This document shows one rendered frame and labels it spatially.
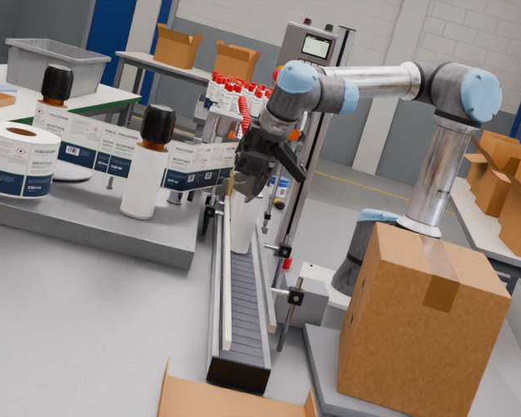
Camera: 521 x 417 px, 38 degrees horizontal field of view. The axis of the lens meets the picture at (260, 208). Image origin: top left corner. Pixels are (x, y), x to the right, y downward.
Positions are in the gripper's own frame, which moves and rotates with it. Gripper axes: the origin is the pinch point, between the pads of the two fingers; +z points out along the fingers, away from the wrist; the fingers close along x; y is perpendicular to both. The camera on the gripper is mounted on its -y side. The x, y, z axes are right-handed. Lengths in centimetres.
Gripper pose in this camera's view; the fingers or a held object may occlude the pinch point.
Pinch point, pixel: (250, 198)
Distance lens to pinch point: 176.7
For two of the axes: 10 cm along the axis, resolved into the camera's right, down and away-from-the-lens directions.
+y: -9.3, -2.9, -2.3
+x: 0.0, 6.2, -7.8
